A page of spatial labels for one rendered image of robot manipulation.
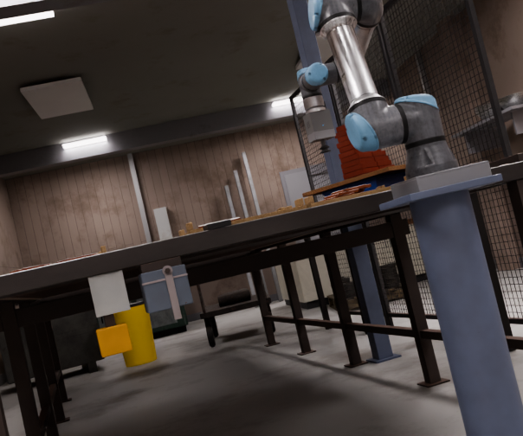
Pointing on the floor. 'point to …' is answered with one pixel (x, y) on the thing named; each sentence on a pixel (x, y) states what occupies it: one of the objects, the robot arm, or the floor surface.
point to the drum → (138, 326)
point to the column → (468, 310)
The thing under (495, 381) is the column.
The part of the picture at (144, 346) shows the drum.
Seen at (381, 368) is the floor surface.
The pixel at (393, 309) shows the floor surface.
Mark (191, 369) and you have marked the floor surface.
